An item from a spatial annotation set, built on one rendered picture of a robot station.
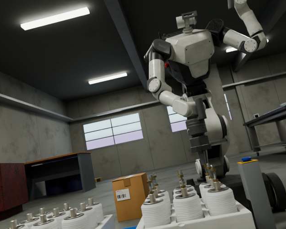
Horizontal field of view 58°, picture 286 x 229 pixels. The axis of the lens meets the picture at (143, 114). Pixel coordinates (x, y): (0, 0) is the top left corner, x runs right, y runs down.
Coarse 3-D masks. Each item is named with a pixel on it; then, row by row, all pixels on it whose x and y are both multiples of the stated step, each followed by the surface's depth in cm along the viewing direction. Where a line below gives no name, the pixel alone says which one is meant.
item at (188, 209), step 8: (176, 200) 90; (184, 200) 88; (192, 200) 88; (176, 208) 90; (184, 208) 88; (192, 208) 87; (200, 208) 89; (176, 216) 91; (184, 216) 87; (192, 216) 87; (200, 216) 88
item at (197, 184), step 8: (200, 176) 192; (224, 176) 186; (232, 176) 182; (240, 176) 175; (264, 176) 138; (192, 184) 145; (224, 184) 140; (232, 184) 138; (240, 184) 137; (200, 192) 139; (240, 192) 137; (272, 192) 139; (240, 200) 136; (272, 200) 134; (248, 208) 136
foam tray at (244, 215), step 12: (204, 204) 107; (240, 204) 94; (204, 216) 90; (216, 216) 85; (228, 216) 83; (240, 216) 82; (252, 216) 82; (144, 228) 93; (156, 228) 85; (168, 228) 84; (180, 228) 84; (192, 228) 83; (204, 228) 83; (216, 228) 82; (228, 228) 82; (240, 228) 82; (252, 228) 81
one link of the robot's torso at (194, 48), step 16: (176, 32) 173; (192, 32) 158; (208, 32) 154; (176, 48) 150; (192, 48) 150; (208, 48) 154; (176, 64) 158; (192, 64) 154; (208, 64) 160; (192, 80) 160
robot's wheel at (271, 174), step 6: (270, 174) 140; (276, 174) 139; (270, 180) 138; (276, 180) 135; (276, 186) 133; (282, 186) 133; (276, 192) 133; (282, 192) 132; (276, 198) 134; (282, 198) 132; (276, 204) 136; (282, 204) 133; (276, 210) 139
